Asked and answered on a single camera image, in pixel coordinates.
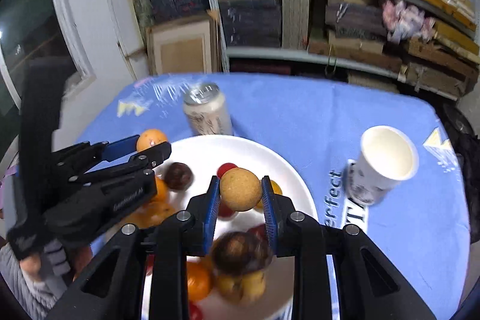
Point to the cardboard box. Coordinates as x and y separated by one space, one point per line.
185 45

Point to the dark purple round fruit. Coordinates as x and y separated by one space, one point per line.
239 253

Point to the white paper cup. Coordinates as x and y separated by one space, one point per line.
387 158

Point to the blue patterned tablecloth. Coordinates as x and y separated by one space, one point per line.
343 153

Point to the tan brown fruit on plate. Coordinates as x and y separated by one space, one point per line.
242 289

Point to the small orange kumquat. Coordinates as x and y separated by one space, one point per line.
276 189

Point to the pink floral cloth bundle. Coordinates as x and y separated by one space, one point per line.
405 21

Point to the white oval plate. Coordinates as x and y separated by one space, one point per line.
204 155

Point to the orange persimmon fruit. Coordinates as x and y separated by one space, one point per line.
161 191

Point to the gloved left hand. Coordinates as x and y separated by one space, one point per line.
54 268

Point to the red cherry tomato on plate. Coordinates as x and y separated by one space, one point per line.
225 168

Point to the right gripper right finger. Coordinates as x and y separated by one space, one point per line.
369 286

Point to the large orange mandarin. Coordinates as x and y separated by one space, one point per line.
151 214

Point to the silver beverage can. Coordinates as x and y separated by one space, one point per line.
206 109

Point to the orange mandarin on plate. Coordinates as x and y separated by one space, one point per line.
199 281

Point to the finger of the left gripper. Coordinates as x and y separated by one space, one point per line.
129 164
84 155

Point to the window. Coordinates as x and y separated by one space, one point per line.
32 29

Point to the small orange fruit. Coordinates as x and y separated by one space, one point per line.
150 138

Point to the metal storage shelf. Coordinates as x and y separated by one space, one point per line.
337 5

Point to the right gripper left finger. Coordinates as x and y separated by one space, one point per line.
144 263

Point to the tan round fruit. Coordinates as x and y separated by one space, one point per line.
240 189

